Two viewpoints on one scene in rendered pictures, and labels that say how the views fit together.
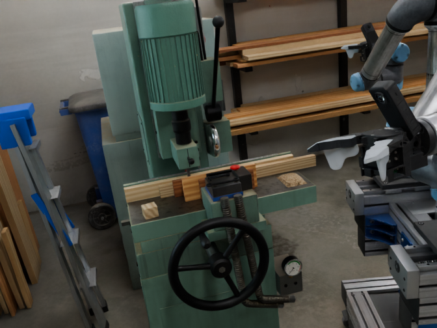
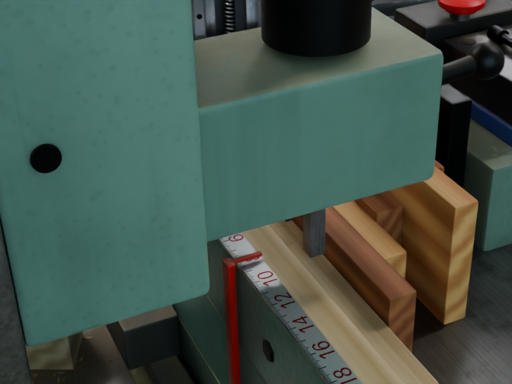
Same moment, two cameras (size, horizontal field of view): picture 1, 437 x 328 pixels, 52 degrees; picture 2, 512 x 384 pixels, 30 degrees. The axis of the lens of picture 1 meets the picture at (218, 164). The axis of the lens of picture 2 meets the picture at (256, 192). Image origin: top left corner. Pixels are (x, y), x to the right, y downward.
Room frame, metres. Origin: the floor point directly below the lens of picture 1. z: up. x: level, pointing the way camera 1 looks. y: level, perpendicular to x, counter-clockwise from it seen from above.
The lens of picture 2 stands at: (1.52, 0.50, 1.25)
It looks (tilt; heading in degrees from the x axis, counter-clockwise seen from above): 32 degrees down; 258
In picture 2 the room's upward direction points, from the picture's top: 2 degrees counter-clockwise
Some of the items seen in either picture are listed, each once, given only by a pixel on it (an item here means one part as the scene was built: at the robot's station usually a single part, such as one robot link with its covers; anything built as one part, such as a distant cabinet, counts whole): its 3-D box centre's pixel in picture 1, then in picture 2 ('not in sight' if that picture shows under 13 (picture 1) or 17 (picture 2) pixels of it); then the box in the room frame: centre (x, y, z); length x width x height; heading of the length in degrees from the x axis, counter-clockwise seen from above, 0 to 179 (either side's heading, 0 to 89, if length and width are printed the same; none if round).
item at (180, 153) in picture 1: (185, 153); (276, 131); (1.43, 0.11, 1.03); 0.14 x 0.07 x 0.09; 12
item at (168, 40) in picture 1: (171, 56); not in sight; (1.41, 0.10, 1.35); 0.18 x 0.18 x 0.31
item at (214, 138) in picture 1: (212, 140); not in sight; (1.56, 0.01, 1.02); 0.12 x 0.03 x 0.12; 12
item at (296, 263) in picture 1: (291, 267); not in sight; (1.26, -0.20, 0.65); 0.06 x 0.04 x 0.08; 102
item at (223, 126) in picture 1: (218, 135); not in sight; (1.62, -0.01, 1.02); 0.09 x 0.07 x 0.12; 102
